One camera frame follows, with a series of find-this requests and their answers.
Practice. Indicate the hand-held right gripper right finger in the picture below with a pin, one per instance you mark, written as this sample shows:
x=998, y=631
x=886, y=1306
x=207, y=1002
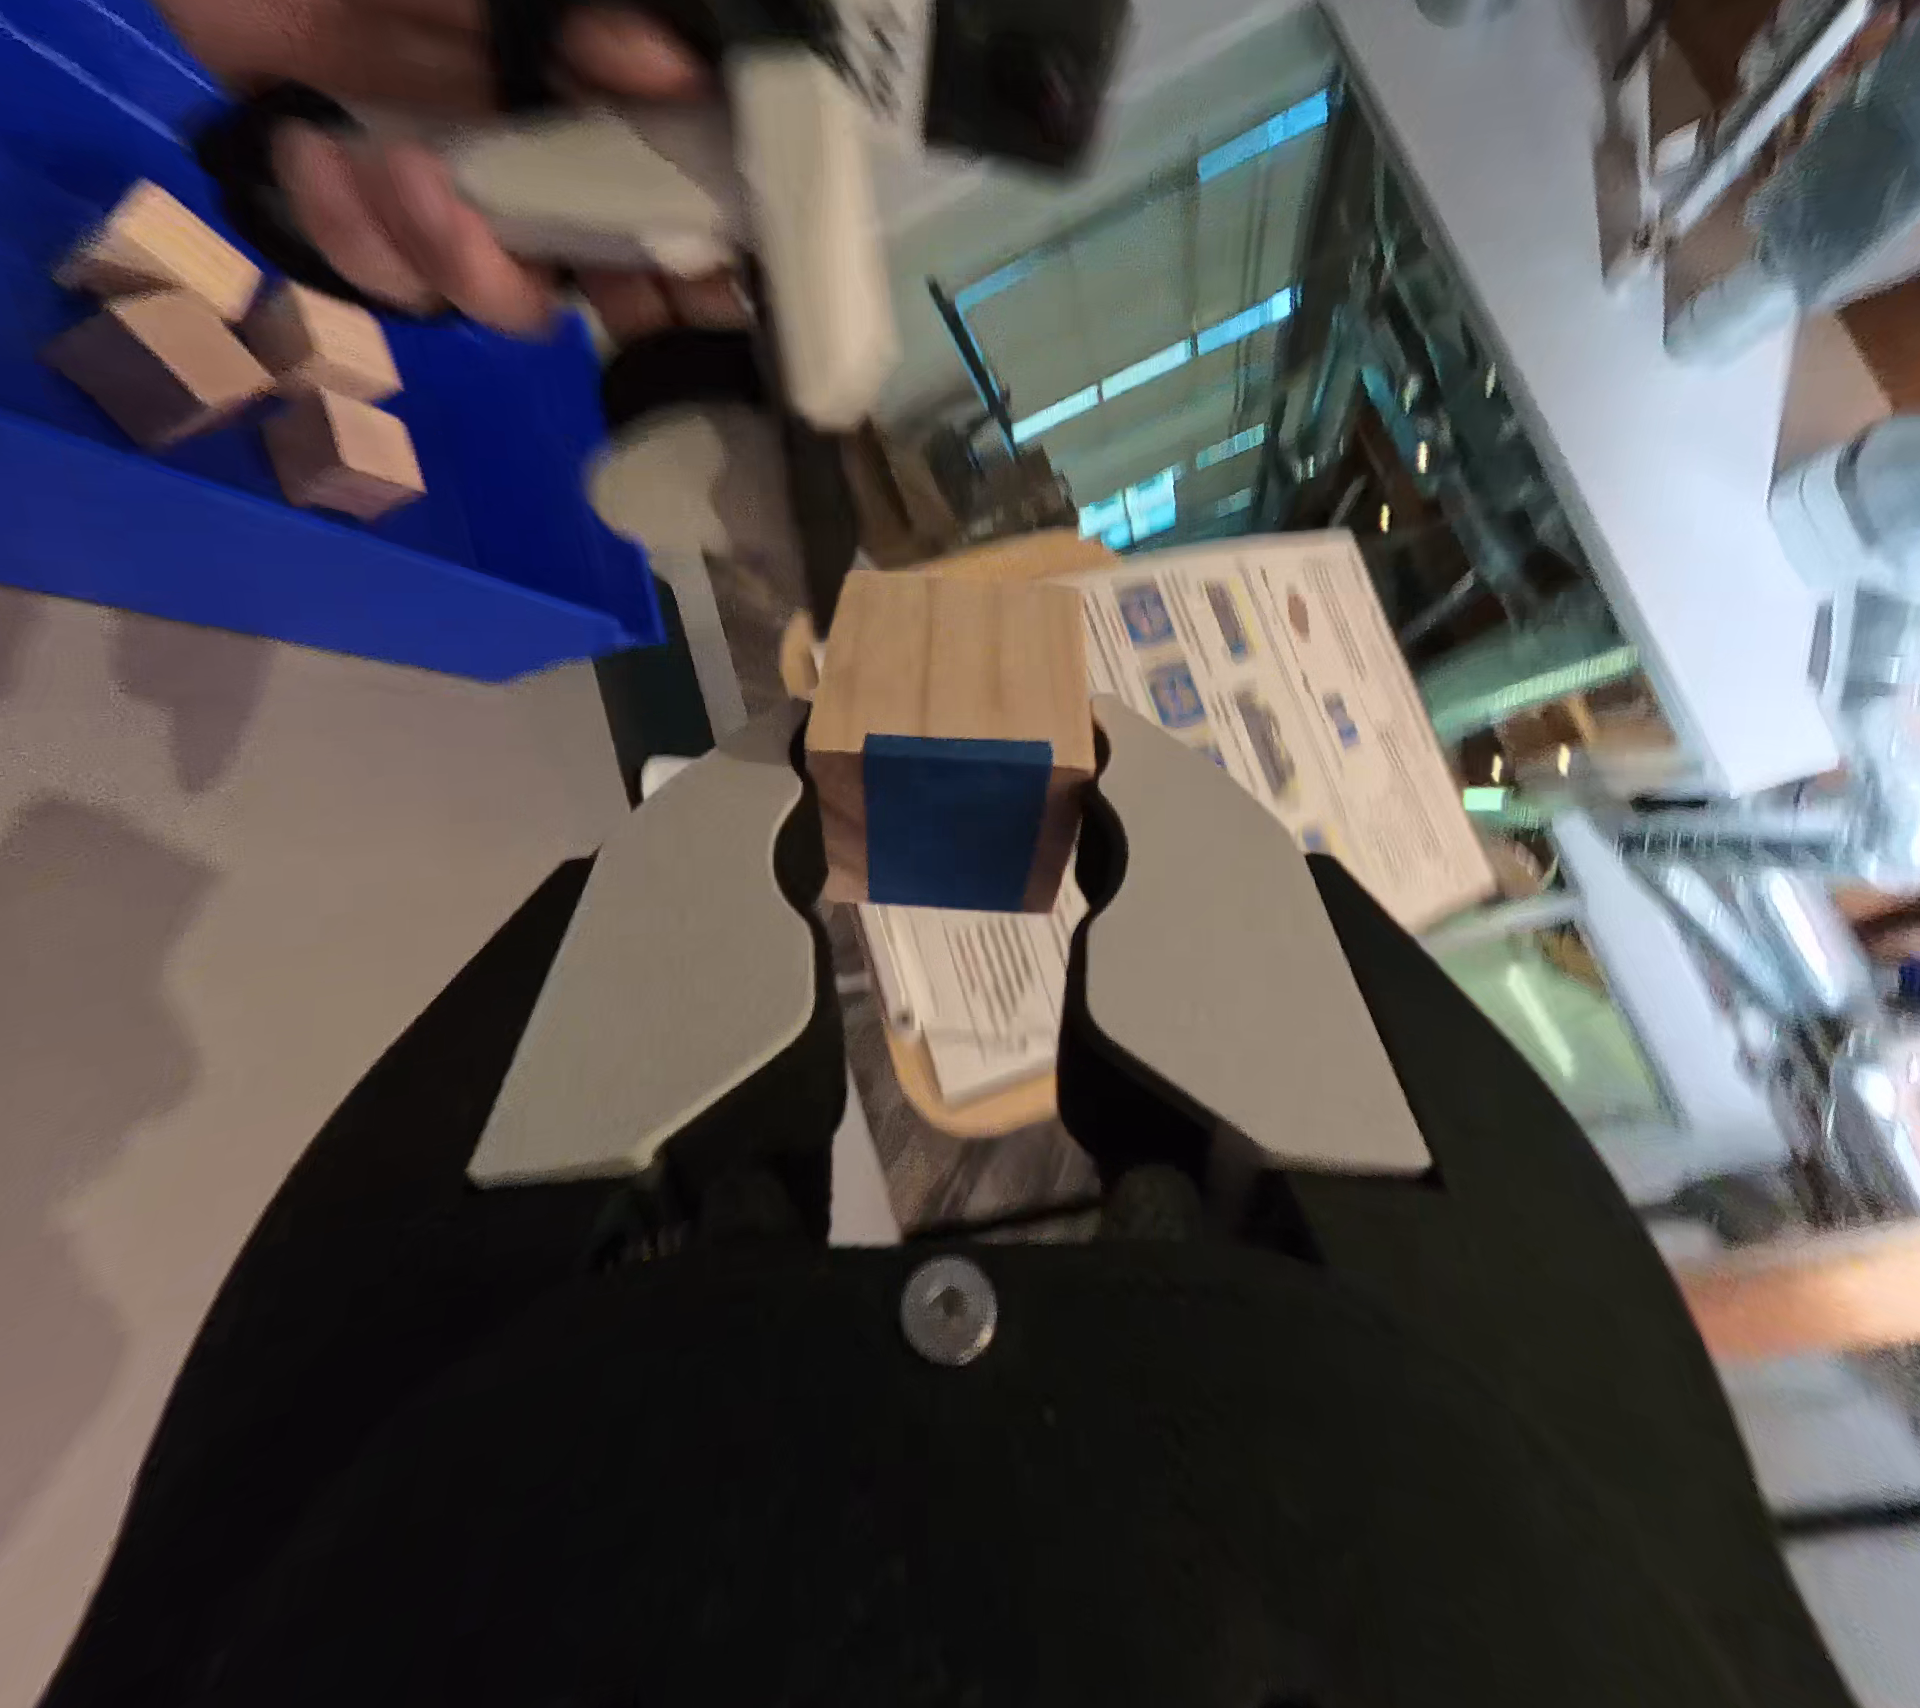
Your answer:
x=1245, y=1002

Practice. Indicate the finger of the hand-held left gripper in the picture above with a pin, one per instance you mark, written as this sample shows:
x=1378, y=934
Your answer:
x=819, y=239

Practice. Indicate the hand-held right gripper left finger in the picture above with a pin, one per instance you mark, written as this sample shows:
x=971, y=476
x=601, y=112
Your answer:
x=661, y=988

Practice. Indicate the blue plastic bin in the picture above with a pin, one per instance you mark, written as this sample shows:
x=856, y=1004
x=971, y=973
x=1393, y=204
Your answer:
x=301, y=569

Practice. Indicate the printed instruction sheet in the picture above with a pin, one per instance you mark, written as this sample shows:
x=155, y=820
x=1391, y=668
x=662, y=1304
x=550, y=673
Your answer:
x=1320, y=718

